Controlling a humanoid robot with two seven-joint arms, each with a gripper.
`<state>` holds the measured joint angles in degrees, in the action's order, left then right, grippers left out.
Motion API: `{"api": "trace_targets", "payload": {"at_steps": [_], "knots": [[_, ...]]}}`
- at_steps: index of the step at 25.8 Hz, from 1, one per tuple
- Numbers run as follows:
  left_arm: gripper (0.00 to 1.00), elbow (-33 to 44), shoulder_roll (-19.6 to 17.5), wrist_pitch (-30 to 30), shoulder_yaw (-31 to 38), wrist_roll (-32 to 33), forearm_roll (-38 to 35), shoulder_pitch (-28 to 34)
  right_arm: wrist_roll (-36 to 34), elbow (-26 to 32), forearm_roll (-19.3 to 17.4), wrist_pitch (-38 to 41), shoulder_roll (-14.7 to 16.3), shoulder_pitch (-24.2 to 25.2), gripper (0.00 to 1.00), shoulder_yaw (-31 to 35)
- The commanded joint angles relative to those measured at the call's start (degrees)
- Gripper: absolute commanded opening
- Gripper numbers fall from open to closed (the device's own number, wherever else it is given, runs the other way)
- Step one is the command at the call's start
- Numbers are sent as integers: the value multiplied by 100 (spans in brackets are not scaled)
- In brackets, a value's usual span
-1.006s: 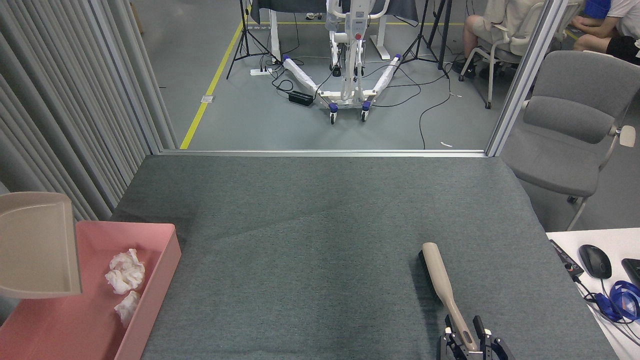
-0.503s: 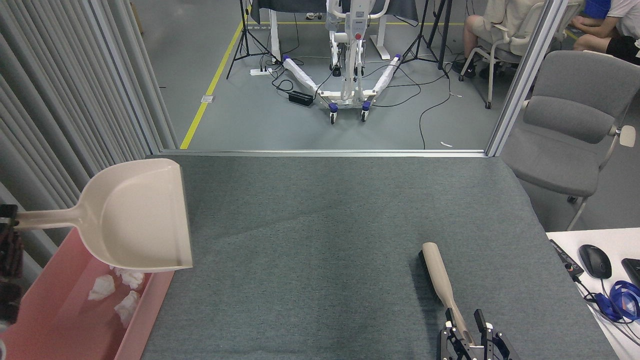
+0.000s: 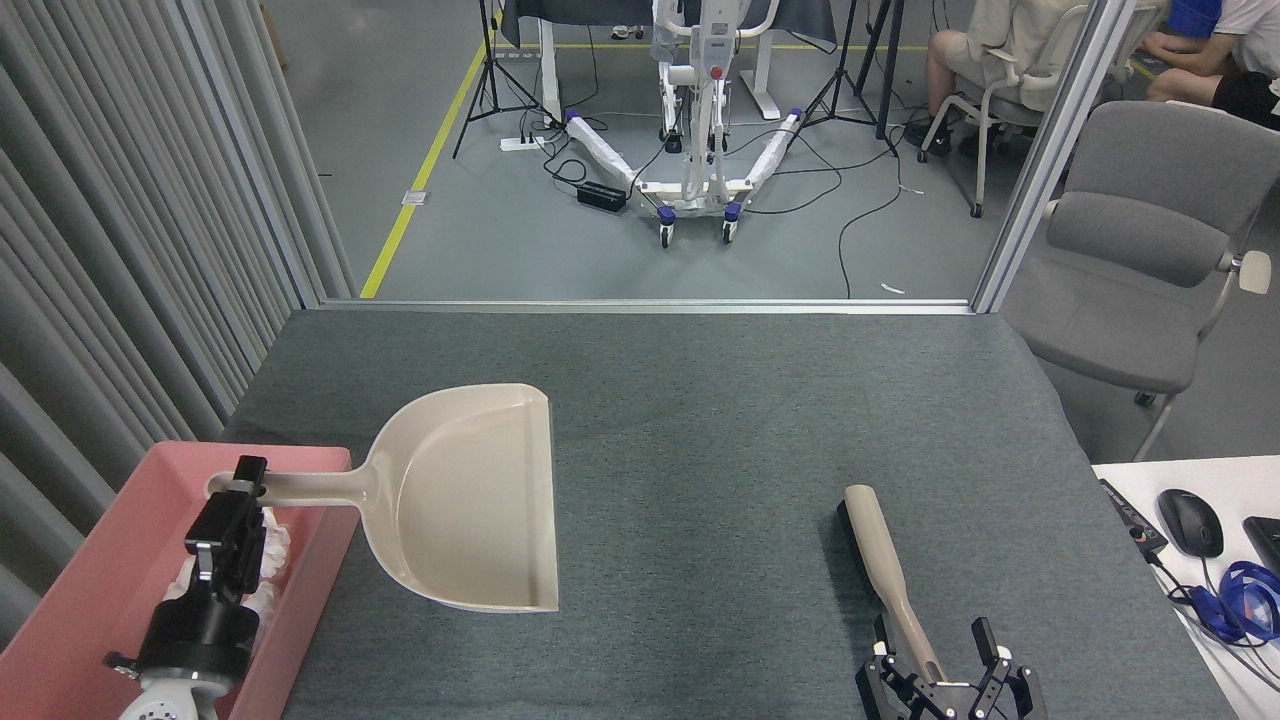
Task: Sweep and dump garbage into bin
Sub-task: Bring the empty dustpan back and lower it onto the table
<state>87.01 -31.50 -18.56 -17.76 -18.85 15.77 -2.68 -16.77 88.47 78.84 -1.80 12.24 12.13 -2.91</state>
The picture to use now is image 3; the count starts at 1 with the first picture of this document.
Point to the white power strip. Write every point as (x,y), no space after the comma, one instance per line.
(522,144)

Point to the beige plastic dustpan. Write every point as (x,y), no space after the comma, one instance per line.
(470,500)

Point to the flat black device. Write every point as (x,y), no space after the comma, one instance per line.
(1135,520)

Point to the pink plastic bin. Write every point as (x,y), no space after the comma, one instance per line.
(150,480)

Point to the black power adapter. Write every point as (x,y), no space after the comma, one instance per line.
(602,196)

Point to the white side table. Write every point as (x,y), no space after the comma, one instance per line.
(1240,480)

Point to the metal floor outlet plate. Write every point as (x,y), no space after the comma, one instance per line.
(416,198)

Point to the black computer mouse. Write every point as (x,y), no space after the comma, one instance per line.
(1190,523)

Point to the white stand on wheels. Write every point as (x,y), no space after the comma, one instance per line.
(690,190)

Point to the black tripod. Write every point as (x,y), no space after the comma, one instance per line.
(845,80)
(490,70)

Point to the silver aluminium rail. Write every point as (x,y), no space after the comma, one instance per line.
(650,306)

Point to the white mesh office chair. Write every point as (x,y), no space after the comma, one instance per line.
(1020,105)

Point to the grey ribbed wall panel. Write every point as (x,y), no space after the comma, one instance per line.
(120,250)

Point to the black keyboard corner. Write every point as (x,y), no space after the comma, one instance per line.
(1265,545)

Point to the white desk with black cloth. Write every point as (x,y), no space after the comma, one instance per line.
(600,12)

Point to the person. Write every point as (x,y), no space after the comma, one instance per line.
(1010,30)
(1250,25)

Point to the beige hand brush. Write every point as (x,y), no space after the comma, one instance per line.
(875,540)

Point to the grey office chair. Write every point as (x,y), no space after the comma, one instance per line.
(1130,320)

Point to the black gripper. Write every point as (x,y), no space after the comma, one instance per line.
(195,635)
(950,703)

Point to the silver aluminium post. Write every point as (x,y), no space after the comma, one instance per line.
(1050,150)

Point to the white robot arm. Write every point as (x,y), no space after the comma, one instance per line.
(165,702)

